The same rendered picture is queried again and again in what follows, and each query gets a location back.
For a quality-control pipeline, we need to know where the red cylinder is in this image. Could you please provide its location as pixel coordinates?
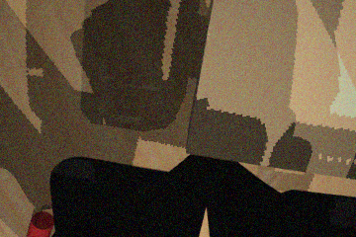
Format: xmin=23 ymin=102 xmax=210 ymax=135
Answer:
xmin=27 ymin=211 xmax=54 ymax=237

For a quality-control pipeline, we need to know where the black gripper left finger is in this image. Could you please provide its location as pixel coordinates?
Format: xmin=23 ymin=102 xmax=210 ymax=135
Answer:
xmin=49 ymin=154 xmax=213 ymax=237

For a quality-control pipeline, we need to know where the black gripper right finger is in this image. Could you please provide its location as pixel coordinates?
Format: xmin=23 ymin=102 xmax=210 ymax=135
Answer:
xmin=207 ymin=158 xmax=356 ymax=237

